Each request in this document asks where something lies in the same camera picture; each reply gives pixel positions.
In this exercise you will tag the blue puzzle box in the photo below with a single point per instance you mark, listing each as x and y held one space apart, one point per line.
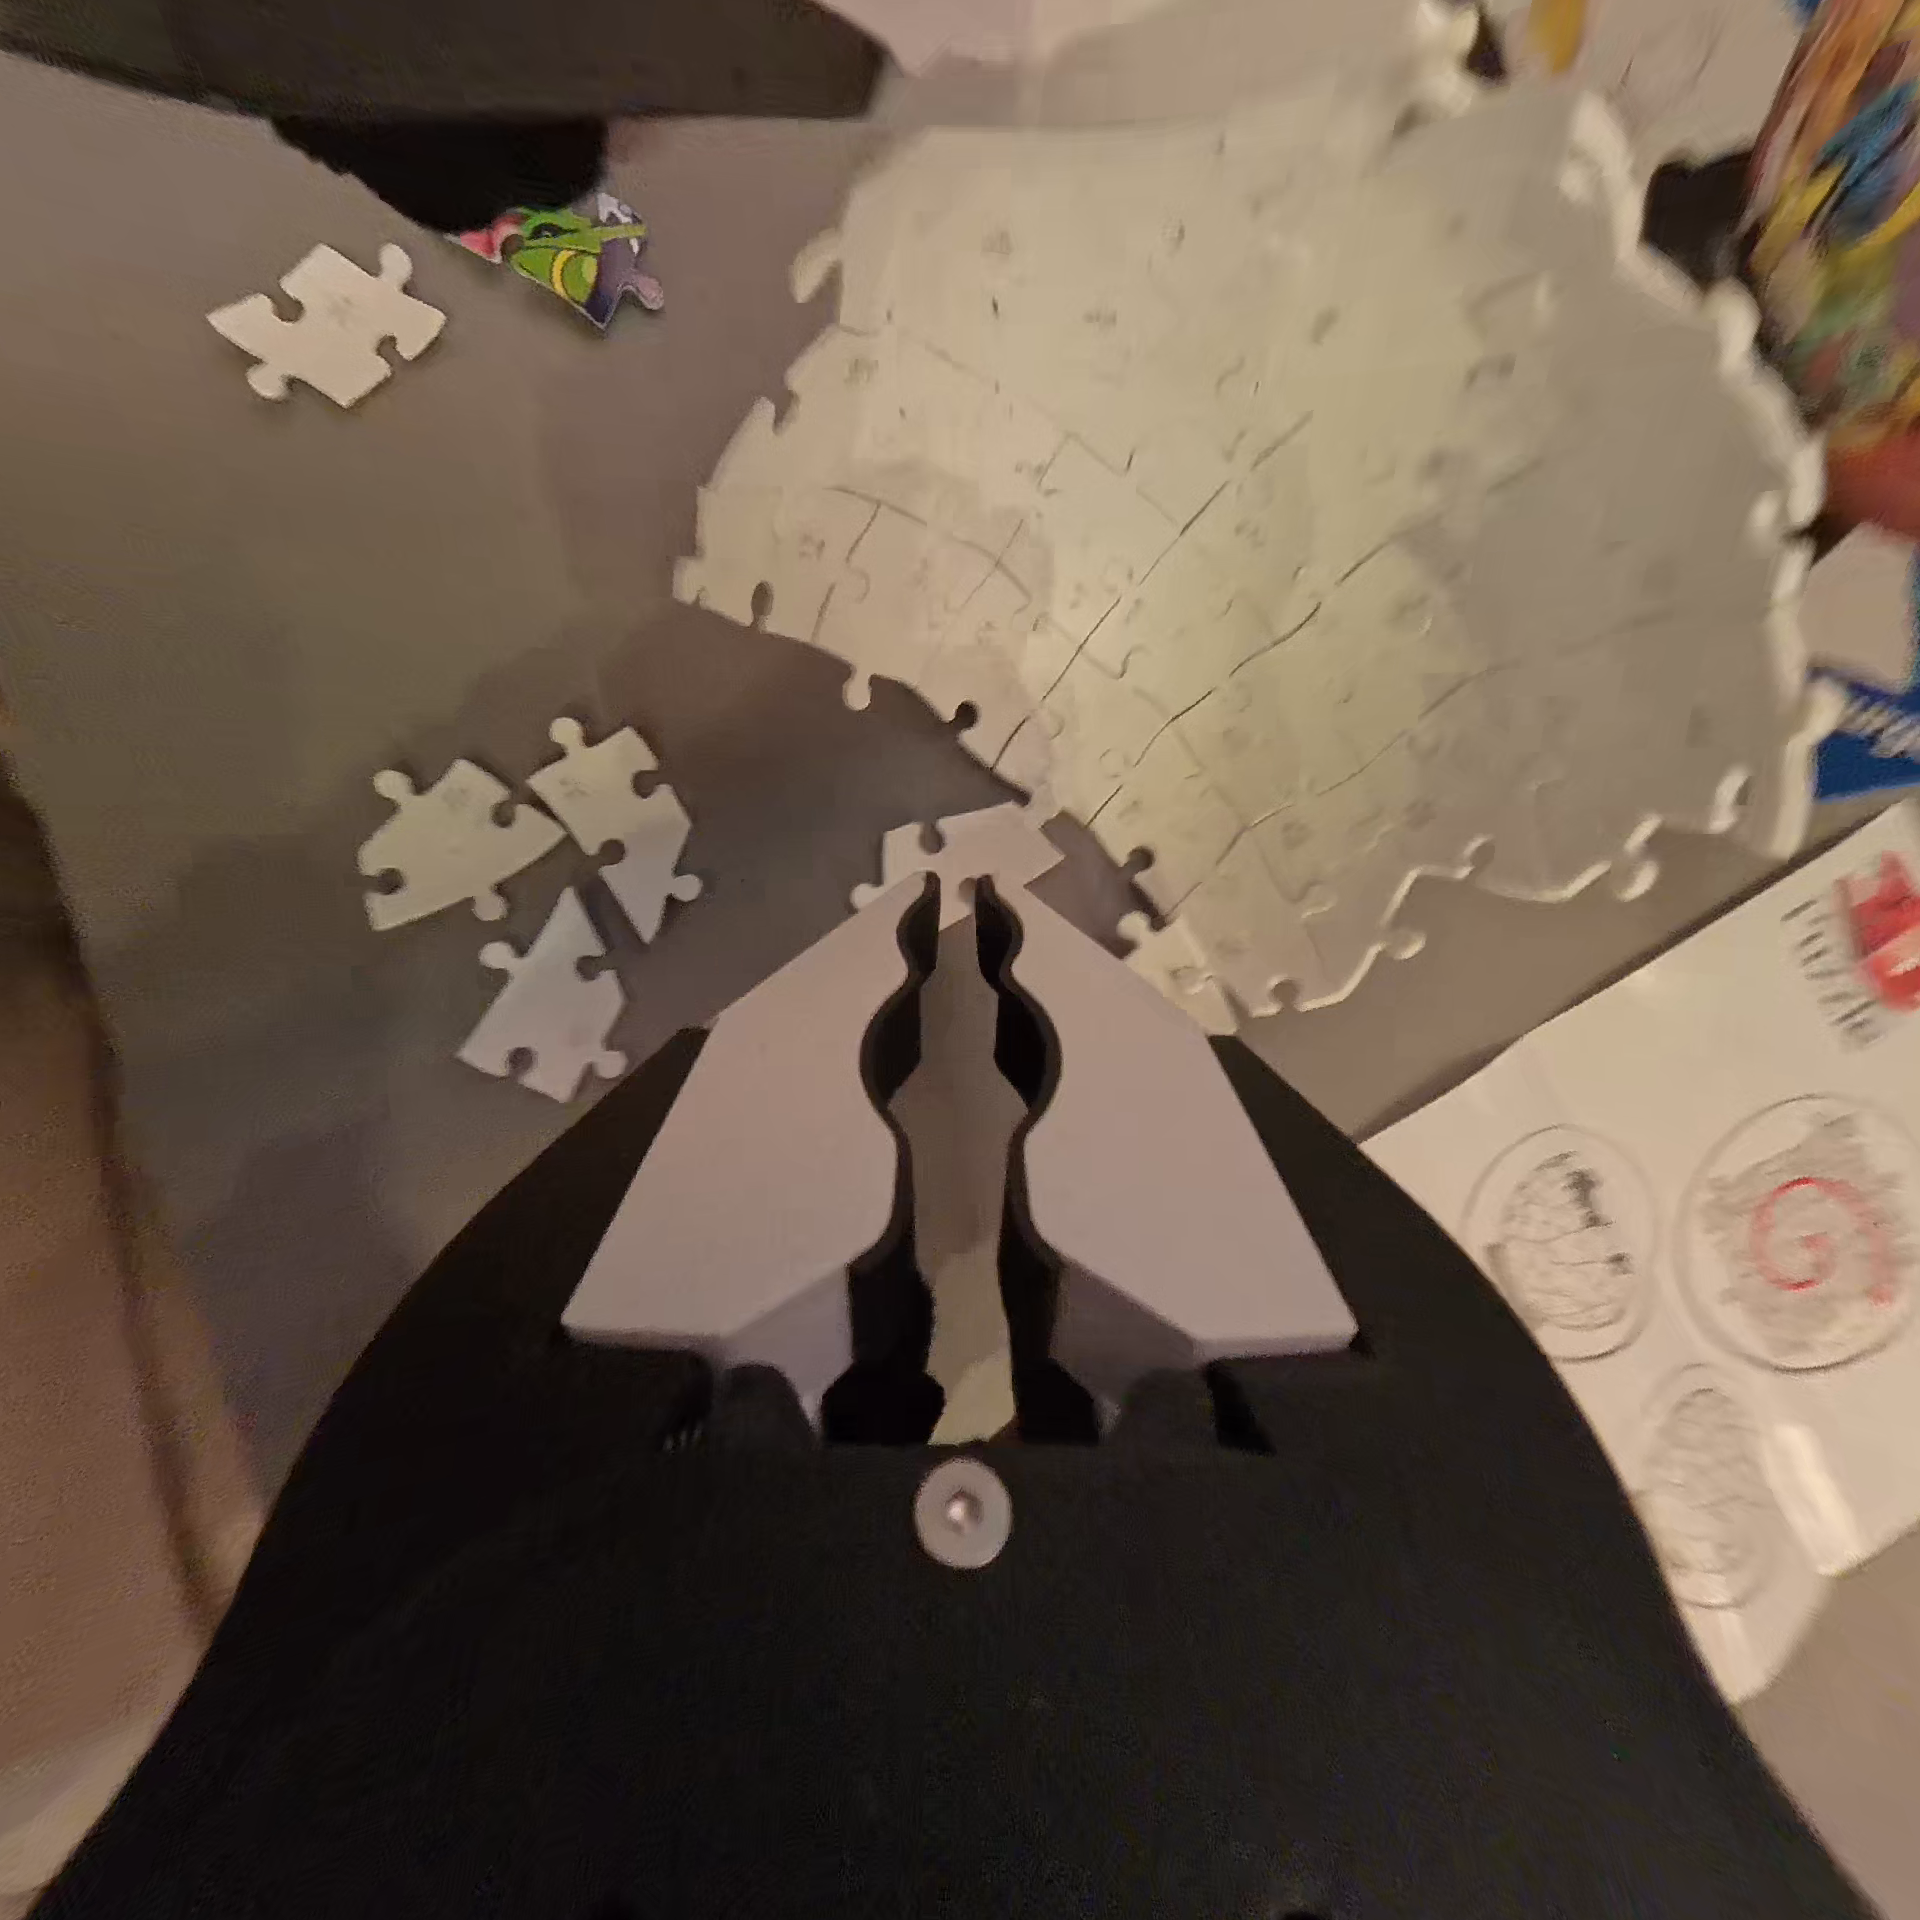
1844 225

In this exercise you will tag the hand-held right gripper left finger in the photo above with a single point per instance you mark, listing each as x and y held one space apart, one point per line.
720 1201

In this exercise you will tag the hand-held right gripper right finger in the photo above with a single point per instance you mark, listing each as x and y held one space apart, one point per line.
1185 1201

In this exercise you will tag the colourful puzzle piece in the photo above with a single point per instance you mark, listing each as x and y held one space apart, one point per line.
578 264

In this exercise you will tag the white instruction leaflet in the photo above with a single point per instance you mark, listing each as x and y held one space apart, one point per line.
1651 1021

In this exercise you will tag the beige trousers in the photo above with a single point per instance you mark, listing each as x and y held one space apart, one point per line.
90 1350

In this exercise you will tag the partly built puzzle ball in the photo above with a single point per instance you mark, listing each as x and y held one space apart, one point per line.
1275 523

